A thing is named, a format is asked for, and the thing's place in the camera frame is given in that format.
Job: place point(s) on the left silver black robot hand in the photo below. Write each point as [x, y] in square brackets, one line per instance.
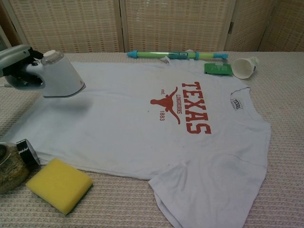
[14, 54]

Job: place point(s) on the white handheld iron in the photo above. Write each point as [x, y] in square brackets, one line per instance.
[61, 78]

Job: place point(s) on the white Texas print T-shirt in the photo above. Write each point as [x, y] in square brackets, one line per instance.
[118, 137]

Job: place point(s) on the glass jar with black lid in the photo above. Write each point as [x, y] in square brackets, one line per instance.
[10, 166]

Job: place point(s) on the yellow sponge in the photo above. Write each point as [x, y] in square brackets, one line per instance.
[58, 183]

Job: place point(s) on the green blue water squirter toy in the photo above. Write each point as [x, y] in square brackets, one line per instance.
[152, 55]

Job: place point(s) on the wicker folding screen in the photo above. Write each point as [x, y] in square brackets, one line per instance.
[166, 23]

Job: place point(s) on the green foil packet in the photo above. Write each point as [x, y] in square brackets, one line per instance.
[217, 69]

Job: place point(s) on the white paper cup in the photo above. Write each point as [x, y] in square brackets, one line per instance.
[242, 69]

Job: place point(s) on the beige woven table cloth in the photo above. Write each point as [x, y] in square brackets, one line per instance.
[237, 190]

